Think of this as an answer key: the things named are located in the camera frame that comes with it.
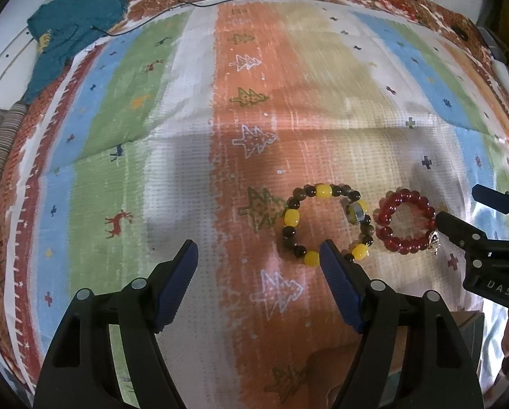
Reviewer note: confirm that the white panel with screw holes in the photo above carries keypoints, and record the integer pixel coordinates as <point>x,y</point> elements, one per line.
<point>0,59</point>

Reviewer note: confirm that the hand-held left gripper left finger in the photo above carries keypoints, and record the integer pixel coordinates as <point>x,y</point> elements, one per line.
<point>177,285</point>

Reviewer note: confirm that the colourful striped mat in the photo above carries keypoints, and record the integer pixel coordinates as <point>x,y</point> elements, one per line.
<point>254,115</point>

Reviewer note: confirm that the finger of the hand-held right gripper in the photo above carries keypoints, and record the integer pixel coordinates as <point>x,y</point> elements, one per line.
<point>457,225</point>
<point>491,195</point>

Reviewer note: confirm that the teal knitted garment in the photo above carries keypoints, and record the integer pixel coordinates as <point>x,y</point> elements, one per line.
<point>75,12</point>

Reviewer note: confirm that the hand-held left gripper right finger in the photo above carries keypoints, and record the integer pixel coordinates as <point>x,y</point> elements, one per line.
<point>340,289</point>

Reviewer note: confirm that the colourful striped blanket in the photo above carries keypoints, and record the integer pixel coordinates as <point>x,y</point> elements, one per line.
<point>408,4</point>

